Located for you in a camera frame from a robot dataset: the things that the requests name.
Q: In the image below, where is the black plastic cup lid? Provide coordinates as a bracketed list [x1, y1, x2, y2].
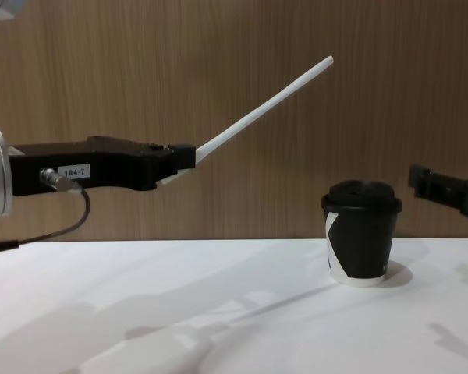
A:
[321, 178, 404, 214]

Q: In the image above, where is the thin dark gripper cable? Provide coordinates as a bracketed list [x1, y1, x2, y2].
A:
[0, 166, 93, 256]

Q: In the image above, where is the long white straw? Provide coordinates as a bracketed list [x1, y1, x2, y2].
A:
[158, 56, 334, 186]

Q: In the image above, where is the black paper cup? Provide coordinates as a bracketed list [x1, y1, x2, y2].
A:
[325, 209, 395, 289]

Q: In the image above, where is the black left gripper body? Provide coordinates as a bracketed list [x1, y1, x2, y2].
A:
[8, 136, 171, 197]

